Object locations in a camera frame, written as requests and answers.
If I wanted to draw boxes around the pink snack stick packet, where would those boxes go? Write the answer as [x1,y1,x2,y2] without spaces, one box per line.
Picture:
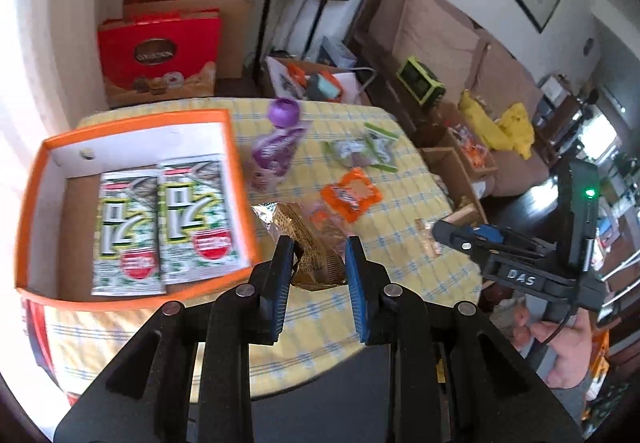
[414,218,442,259]

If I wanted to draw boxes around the gold brown snack packet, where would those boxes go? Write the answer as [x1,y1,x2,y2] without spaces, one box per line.
[253,201,350,291]

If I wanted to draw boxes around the seaweed snack packet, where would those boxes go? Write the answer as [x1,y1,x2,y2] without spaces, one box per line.
[157,155,241,286]
[91,169,166,297]

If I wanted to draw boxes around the orange snack packet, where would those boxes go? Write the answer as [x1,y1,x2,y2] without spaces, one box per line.
[320,168,383,223]

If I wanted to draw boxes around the orange cardboard box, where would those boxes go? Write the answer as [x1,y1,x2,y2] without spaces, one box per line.
[15,109,258,311]

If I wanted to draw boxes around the purple grape juice pouch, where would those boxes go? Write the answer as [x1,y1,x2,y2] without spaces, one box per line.
[250,97,311,192]

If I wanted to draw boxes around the person right hand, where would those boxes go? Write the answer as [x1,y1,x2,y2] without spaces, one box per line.
[512,304,592,390]

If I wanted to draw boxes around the tall cardboard box by table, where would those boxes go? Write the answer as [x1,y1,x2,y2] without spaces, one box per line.
[419,147,487,226]

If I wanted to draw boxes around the cardboard box with snacks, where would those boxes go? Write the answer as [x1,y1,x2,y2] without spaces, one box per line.
[425,102,498,181]

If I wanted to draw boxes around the yellow plastic bag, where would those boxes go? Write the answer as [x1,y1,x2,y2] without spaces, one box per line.
[458,90,535,160]

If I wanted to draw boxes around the green white candy packet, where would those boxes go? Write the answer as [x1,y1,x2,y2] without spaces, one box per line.
[364,122,399,173]

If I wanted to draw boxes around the yellow plaid tablecloth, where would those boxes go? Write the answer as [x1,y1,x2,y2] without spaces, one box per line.
[44,96,484,399]

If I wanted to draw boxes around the green black radio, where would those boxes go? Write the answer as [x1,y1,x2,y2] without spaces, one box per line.
[396,56,446,107]

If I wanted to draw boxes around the brown sofa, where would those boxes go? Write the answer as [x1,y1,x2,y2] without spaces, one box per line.
[347,0,551,199]

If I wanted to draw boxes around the open cardboard box with tools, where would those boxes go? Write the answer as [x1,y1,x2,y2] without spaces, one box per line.
[265,56,376,106]

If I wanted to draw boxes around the red collection gift box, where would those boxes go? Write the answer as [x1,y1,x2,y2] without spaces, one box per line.
[96,10,221,108]

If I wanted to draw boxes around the brown cardboard box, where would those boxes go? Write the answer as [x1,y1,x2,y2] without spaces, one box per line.
[124,0,255,80]

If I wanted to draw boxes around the white curtain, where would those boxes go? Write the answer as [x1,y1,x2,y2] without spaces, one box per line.
[16,0,107,135]

